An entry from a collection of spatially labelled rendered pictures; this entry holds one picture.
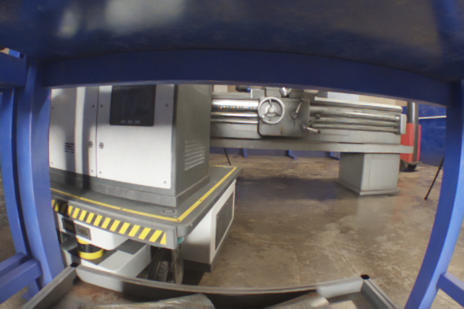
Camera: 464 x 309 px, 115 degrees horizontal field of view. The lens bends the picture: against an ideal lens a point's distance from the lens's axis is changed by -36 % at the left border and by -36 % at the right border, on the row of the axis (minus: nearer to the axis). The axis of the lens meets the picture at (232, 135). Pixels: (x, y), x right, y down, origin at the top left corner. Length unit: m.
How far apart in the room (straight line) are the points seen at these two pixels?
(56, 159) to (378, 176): 2.33
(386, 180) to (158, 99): 2.14
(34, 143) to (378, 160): 2.32
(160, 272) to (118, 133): 0.40
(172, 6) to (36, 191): 0.48
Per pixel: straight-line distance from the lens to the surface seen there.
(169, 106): 0.60
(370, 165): 2.25
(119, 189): 0.71
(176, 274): 0.70
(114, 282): 0.43
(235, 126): 1.91
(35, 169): 0.58
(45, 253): 0.64
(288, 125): 1.79
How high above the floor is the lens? 0.53
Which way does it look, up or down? 1 degrees down
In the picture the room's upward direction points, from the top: 2 degrees clockwise
